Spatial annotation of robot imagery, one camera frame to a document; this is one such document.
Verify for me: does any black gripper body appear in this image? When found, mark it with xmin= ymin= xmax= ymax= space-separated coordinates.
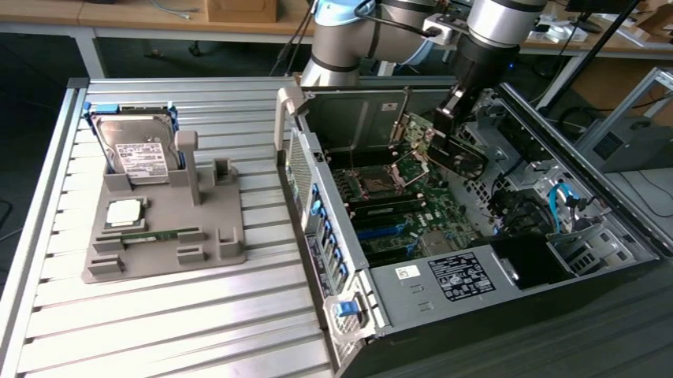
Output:
xmin=449 ymin=35 xmax=522 ymax=103

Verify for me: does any black Nvidia graphics card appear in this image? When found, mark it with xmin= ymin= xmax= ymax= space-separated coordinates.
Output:
xmin=391 ymin=86 xmax=490 ymax=182

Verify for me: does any metal socket cover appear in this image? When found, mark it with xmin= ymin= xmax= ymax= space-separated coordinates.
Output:
xmin=391 ymin=151 xmax=435 ymax=186

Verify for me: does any perforated metal drive cage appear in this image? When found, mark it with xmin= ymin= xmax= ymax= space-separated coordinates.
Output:
xmin=446 ymin=117 xmax=528 ymax=209

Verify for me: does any white tape roll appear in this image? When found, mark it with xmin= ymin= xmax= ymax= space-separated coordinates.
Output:
xmin=546 ymin=21 xmax=588 ymax=44

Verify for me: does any green motherboard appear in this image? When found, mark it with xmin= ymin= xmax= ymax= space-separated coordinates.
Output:
xmin=329 ymin=157 xmax=485 ymax=269

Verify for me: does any CPU socket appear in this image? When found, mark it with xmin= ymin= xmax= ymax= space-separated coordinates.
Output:
xmin=357 ymin=165 xmax=406 ymax=196

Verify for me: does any black stand pole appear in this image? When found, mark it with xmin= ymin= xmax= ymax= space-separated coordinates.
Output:
xmin=536 ymin=0 xmax=646 ymax=115

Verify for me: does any black monitor stand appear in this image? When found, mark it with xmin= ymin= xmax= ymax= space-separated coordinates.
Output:
xmin=565 ymin=0 xmax=604 ymax=32

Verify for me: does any black RAM slot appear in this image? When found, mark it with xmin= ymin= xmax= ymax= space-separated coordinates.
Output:
xmin=346 ymin=195 xmax=426 ymax=212
xmin=353 ymin=203 xmax=429 ymax=221

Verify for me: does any wooden desk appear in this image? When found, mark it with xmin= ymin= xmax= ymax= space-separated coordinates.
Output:
xmin=0 ymin=0 xmax=317 ymax=78
xmin=517 ymin=0 xmax=673 ymax=99

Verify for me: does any blue expansion slot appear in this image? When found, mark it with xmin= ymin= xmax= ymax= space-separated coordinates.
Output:
xmin=357 ymin=224 xmax=403 ymax=239

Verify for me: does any grey chipset heatsink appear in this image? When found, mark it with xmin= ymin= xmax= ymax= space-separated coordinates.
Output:
xmin=419 ymin=231 xmax=458 ymax=257

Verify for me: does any black expansion slot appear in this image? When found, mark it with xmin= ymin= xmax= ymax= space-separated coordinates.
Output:
xmin=362 ymin=235 xmax=417 ymax=265

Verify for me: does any grey computer tower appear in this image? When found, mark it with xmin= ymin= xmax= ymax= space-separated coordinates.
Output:
xmin=576 ymin=113 xmax=673 ymax=174

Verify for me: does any folded brown cardboard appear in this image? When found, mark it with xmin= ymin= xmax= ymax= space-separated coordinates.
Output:
xmin=636 ymin=3 xmax=673 ymax=39

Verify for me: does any grey disk bay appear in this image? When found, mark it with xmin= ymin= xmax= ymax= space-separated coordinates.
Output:
xmin=546 ymin=222 xmax=632 ymax=276

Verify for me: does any grey power supply unit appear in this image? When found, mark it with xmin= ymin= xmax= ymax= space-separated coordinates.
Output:
xmin=367 ymin=246 xmax=522 ymax=328

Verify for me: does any brown cardboard box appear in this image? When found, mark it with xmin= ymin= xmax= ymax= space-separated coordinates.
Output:
xmin=204 ymin=0 xmax=278 ymax=23

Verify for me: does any grey plastic parts rack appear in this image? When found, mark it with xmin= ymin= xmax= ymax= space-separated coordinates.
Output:
xmin=82 ymin=129 xmax=249 ymax=285

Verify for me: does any open black PC case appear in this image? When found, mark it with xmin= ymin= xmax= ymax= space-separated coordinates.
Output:
xmin=274 ymin=74 xmax=673 ymax=378

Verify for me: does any hard disk in blue carrier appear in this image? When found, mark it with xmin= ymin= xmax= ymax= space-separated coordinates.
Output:
xmin=82 ymin=101 xmax=183 ymax=186

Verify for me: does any green RAM stick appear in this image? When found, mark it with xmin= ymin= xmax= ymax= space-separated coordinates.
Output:
xmin=120 ymin=231 xmax=180 ymax=242

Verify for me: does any silver CPU chip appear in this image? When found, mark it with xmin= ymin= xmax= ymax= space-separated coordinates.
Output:
xmin=103 ymin=199 xmax=146 ymax=229

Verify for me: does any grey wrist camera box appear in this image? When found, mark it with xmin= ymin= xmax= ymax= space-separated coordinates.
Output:
xmin=423 ymin=13 xmax=464 ymax=45

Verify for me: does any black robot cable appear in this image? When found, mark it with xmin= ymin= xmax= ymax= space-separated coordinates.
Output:
xmin=267 ymin=0 xmax=438 ymax=78

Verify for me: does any light blue wire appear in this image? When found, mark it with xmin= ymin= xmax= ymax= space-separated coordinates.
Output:
xmin=546 ymin=179 xmax=582 ymax=233

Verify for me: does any aluminium profile frame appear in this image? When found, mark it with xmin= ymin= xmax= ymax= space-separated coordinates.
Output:
xmin=609 ymin=65 xmax=673 ymax=119

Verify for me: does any grey loose cable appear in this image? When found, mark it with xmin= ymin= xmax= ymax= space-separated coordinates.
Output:
xmin=150 ymin=0 xmax=204 ymax=19

